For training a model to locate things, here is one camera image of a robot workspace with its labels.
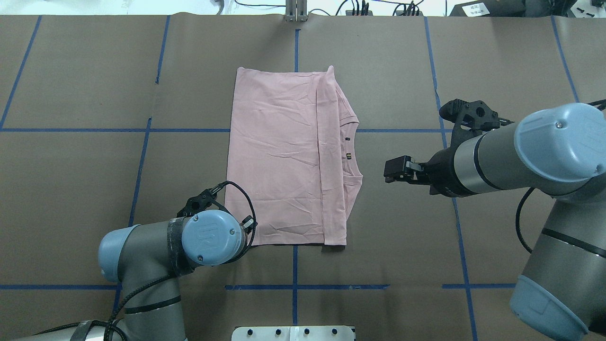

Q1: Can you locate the pink Snoopy t-shirt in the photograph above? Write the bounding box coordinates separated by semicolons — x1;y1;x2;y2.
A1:
227;66;363;246

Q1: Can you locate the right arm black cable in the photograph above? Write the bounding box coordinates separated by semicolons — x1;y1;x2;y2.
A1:
515;188;535;254

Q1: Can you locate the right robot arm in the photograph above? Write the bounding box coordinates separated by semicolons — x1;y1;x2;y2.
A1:
383;99;606;341

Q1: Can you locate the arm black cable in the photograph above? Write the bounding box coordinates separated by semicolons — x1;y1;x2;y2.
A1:
515;188;535;254
33;180;258;341

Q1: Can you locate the black power supply box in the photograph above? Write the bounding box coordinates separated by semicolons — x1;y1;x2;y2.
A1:
448;0;526;17

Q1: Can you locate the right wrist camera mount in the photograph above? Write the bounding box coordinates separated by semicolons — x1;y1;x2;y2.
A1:
438;99;513;148

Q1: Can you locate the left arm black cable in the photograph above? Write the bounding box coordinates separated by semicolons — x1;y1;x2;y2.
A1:
33;180;258;341

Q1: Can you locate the aluminium frame post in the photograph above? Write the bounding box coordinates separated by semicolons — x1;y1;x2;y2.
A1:
284;0;309;22

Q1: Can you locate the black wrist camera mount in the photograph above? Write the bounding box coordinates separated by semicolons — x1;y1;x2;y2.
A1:
176;187;227;218

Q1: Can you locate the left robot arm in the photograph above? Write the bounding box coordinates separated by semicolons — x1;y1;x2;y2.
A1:
27;210;257;341

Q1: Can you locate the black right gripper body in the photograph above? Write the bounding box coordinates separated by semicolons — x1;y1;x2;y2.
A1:
424;148;474;197

